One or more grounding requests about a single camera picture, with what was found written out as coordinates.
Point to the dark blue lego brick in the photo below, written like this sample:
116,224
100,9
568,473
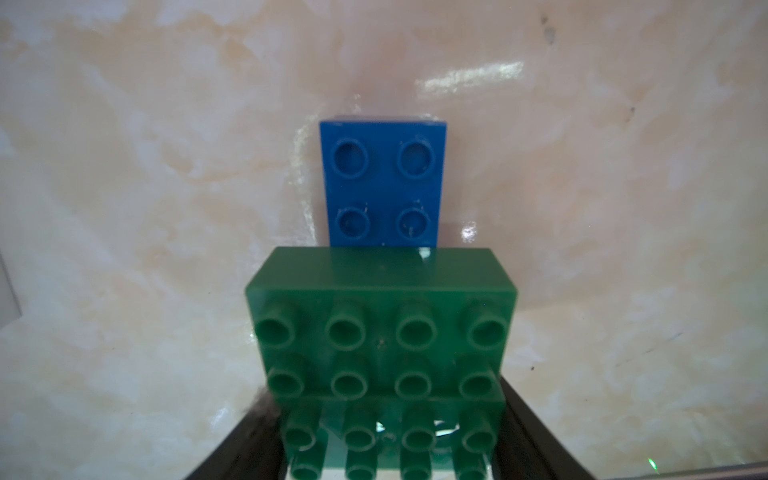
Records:
383,180

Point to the green lego brick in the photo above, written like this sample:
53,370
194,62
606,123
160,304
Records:
384,358

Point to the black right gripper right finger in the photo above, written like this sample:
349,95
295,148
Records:
527,449

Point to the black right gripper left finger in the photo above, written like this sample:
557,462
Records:
252,450

